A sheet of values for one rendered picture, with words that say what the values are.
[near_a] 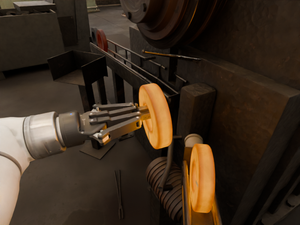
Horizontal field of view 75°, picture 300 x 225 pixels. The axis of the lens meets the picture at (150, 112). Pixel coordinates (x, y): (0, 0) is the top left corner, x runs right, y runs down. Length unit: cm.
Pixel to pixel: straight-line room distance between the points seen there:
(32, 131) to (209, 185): 36
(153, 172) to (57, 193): 82
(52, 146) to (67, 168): 112
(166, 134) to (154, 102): 7
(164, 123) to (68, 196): 108
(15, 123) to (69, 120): 10
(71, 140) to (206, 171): 28
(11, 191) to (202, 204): 34
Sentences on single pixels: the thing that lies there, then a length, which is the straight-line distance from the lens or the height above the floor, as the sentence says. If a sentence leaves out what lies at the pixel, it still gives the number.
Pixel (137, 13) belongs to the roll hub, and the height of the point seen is 101.
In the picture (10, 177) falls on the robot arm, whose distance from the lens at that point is 38.
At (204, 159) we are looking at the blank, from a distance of 44.
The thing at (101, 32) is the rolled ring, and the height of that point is 77.
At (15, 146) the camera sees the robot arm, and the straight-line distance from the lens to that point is 42.
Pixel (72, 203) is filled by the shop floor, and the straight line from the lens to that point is 136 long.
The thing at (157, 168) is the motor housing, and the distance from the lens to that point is 74.
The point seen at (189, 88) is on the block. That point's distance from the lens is 67.
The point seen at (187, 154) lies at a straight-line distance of 56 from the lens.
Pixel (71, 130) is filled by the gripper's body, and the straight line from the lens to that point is 41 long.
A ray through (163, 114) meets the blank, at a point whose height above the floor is 87.
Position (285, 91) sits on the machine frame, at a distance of 59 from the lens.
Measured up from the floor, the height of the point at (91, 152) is 1.
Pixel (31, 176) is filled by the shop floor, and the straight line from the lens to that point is 160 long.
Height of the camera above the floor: 110
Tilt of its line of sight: 35 degrees down
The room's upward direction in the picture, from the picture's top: straight up
